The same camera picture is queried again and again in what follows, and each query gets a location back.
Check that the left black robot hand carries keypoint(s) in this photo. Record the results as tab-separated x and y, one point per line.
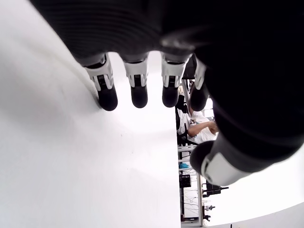
237	71

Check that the metal equipment rack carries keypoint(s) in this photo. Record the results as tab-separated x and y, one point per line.
200	202

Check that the person in black trousers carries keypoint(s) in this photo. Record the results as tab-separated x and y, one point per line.
202	130

